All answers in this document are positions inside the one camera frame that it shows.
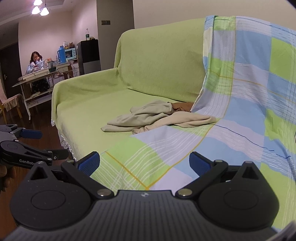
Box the checked blue green blanket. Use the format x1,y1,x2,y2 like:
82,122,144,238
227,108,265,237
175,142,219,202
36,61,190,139
90,15,296,232

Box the ceiling lamp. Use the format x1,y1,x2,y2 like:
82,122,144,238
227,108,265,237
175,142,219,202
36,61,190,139
31,0,50,16

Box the white folding table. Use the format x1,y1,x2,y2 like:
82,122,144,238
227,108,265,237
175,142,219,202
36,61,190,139
12,62,72,121

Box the chair with pink cover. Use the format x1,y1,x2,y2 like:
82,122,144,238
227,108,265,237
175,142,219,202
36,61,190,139
0,79,24,124

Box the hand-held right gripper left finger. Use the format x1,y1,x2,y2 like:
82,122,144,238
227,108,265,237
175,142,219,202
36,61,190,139
28,152,115,198

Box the beige pants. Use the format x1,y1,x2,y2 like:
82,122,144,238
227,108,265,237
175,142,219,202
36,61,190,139
100,100,218,135

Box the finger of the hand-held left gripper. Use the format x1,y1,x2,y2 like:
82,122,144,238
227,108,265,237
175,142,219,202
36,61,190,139
0,125,43,141
0,140,69,166

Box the black grey fridge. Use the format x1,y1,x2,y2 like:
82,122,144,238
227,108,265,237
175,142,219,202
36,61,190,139
76,39,101,75

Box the dark wooden door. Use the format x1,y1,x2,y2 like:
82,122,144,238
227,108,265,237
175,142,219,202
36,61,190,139
0,43,22,102

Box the blue thermos jug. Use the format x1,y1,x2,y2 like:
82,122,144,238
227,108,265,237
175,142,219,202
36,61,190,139
57,46,67,63

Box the brown cloth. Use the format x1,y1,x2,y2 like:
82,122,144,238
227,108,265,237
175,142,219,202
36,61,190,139
170,102,195,114

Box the person's left hand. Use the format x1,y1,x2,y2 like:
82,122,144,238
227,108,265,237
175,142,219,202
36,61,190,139
0,166,17,192

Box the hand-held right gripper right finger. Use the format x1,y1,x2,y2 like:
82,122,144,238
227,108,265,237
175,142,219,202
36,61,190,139
174,152,260,198

